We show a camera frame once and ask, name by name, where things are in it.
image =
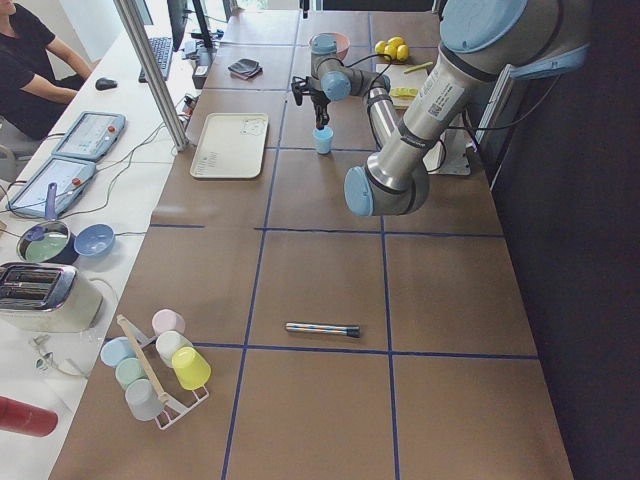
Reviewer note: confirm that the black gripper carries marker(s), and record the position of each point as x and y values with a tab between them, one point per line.
318	103

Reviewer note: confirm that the steel muddler black tip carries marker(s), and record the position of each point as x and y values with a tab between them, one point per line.
352	331

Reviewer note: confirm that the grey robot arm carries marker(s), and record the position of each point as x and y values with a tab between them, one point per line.
478	39

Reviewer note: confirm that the light blue plastic cup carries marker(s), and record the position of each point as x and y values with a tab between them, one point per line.
323	139

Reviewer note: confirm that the cream cup in rack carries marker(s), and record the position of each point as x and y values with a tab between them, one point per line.
168	343

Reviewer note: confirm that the yellow cup in rack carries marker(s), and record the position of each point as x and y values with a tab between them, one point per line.
191	368

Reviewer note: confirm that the blue cup in rack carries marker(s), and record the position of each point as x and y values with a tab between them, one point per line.
115	351

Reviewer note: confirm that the green cup in rack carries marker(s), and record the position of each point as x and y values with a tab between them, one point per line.
128	371

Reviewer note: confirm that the grey cup in rack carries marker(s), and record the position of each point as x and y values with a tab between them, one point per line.
142	400

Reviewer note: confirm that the pink bowl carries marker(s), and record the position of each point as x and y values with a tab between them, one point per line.
342	45

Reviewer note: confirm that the folded grey cloth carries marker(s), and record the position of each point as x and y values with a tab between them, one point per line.
245	68

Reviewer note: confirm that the whole yellow lemon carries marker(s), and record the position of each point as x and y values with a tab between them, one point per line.
395	41
389	53
380	47
402	53

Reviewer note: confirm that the cream bear serving tray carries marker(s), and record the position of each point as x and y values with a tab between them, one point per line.
231	146

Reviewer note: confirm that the yellow-green plastic knife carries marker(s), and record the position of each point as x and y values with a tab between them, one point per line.
414	68

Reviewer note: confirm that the black keyboard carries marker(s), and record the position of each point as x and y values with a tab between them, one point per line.
162	49

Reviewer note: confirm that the black computer mouse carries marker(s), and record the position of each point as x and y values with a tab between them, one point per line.
103	84

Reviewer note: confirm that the teach pendant tablet far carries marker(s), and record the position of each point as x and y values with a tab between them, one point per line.
91	136

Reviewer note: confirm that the teach pendant tablet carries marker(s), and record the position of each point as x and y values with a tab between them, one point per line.
71	176
91	136

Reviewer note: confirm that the pink object in rack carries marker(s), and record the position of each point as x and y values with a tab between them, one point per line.
167	320

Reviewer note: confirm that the teach pendant tablet near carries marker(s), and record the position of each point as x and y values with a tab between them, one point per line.
71	176

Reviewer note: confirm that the blue bowl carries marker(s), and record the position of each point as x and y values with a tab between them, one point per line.
95	240

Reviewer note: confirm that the seated person black shirt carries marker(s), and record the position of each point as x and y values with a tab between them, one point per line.
40	73

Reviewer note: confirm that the cream toaster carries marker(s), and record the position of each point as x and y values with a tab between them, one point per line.
51	298

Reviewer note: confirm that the red bottle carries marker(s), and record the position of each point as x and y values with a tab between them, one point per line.
23	418

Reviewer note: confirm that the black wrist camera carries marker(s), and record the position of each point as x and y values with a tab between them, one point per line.
300	89

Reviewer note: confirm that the aluminium frame post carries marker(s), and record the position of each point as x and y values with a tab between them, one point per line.
136	32

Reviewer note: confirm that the saucepan with blue handle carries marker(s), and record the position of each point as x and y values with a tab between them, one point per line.
50	241

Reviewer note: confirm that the wooden rack handle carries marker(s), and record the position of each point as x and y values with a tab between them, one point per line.
128	330

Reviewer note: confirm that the white wire rack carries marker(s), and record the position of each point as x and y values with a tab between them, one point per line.
177	408

